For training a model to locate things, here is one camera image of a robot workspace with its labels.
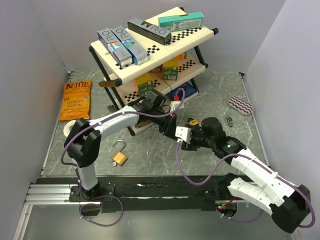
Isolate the green yellow box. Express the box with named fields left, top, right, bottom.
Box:
left=162, top=58, right=179, bottom=81
left=135, top=73, right=155, bottom=97

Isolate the cartoon figure keychain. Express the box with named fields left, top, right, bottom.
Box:
left=226, top=115, right=234, bottom=127

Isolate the brown wooden-handled tool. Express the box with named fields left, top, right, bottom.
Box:
left=98, top=78, right=122, bottom=88

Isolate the purple wavy sponge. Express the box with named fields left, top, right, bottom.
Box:
left=227, top=96, right=254, bottom=116

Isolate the dark grey R+O box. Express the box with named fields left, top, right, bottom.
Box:
left=127, top=16, right=172, bottom=45

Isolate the orange Kettle chips bag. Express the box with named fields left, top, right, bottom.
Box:
left=59, top=80, right=93, bottom=122

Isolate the green yellow box rear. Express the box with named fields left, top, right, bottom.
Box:
left=162, top=58, right=179, bottom=81

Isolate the teal toothpaste box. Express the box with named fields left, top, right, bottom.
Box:
left=158, top=12, right=204, bottom=32

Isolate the yellow padlock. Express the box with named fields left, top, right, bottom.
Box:
left=187, top=117, right=200, bottom=127

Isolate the purple R+O box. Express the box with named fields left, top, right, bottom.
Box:
left=97, top=28, right=133, bottom=68

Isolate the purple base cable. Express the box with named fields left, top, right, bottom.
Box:
left=78, top=194, right=125, bottom=228
left=216, top=197, right=264, bottom=223

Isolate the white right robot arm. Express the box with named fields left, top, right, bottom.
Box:
left=175, top=117, right=316, bottom=234

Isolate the blue snack bag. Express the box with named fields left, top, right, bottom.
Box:
left=167, top=82, right=198, bottom=101

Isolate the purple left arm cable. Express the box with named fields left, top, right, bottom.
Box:
left=61, top=87, right=186, bottom=167

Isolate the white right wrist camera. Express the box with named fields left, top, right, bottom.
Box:
left=175, top=126, right=192, bottom=144

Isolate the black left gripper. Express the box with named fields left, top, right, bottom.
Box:
left=150, top=107, right=179, bottom=142

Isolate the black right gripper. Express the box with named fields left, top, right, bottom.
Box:
left=181, top=123, right=215, bottom=151

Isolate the white tape roll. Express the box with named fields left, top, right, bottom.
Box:
left=63, top=120, right=76, bottom=137

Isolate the green yellow box front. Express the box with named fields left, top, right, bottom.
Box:
left=135, top=73, right=155, bottom=97

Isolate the large brass padlock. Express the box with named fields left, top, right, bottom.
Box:
left=111, top=139, right=128, bottom=167

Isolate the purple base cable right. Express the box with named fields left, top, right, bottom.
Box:
left=216, top=197, right=264, bottom=223

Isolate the cream three-tier shelf rack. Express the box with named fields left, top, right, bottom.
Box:
left=88, top=6, right=220, bottom=137

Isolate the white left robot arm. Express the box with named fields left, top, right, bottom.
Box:
left=62, top=90, right=177, bottom=201

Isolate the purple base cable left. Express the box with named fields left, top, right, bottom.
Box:
left=78, top=194, right=125, bottom=228

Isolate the blue R+O box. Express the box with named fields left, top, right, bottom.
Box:
left=111, top=26, right=149, bottom=66

